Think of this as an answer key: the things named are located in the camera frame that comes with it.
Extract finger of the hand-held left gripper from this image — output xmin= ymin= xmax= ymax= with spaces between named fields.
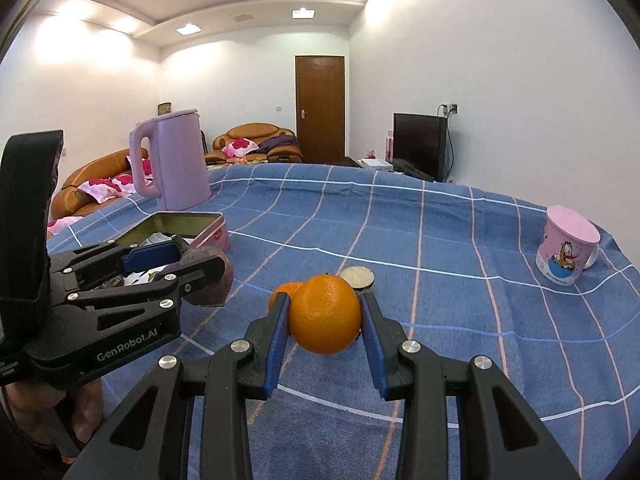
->
xmin=66 ymin=254 xmax=229 ymax=330
xmin=49 ymin=237 xmax=183 ymax=292

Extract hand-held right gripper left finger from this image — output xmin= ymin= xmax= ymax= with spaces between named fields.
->
xmin=62 ymin=292 xmax=293 ymax=480

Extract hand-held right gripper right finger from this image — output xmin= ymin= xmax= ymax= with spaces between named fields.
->
xmin=359 ymin=291 xmax=583 ymax=480

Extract purple stemmed fruit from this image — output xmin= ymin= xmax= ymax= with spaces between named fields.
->
xmin=172 ymin=234 xmax=235 ymax=308

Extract pink metal tin box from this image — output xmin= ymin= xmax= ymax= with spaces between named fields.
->
xmin=116 ymin=211 xmax=232 ymax=283

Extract orange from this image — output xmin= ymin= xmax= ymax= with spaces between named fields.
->
xmin=268 ymin=281 xmax=306 ymax=313
xmin=289 ymin=275 xmax=362 ymax=356

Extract small cream-lidded patterned jar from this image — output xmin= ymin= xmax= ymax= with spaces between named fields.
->
xmin=339 ymin=266 xmax=375 ymax=292

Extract person's left hand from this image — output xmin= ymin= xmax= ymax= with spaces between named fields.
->
xmin=7 ymin=379 xmax=104 ymax=457

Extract white printed leaflet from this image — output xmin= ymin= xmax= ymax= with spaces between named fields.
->
xmin=142 ymin=230 xmax=198 ymax=248

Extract pink floral pillow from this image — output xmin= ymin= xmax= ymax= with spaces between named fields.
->
xmin=127 ymin=156 xmax=152 ymax=181
xmin=222 ymin=138 xmax=259 ymax=159
xmin=46 ymin=215 xmax=83 ymax=238
xmin=80 ymin=172 xmax=136 ymax=203

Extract purple electric kettle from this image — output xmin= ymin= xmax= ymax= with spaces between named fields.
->
xmin=129 ymin=108 xmax=212 ymax=211

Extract brown leather sofa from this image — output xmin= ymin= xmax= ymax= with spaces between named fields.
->
xmin=50 ymin=147 xmax=151 ymax=217

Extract blue checked tablecloth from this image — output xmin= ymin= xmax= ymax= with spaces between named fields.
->
xmin=47 ymin=162 xmax=628 ymax=480

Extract brown leather armchair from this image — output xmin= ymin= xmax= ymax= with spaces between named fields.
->
xmin=212 ymin=122 xmax=303 ymax=164

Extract white television stand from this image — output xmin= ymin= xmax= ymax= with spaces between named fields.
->
xmin=350 ymin=157 xmax=451 ymax=184

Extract brown wooden door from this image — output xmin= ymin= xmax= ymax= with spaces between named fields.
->
xmin=295 ymin=55 xmax=347 ymax=163

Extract black television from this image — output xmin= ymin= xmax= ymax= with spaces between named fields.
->
xmin=392 ymin=112 xmax=448 ymax=182

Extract pink cartoon cup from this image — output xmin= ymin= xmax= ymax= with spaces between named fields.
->
xmin=535 ymin=205 xmax=601 ymax=287

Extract black power cable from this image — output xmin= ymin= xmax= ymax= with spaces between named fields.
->
xmin=444 ymin=112 xmax=457 ymax=181

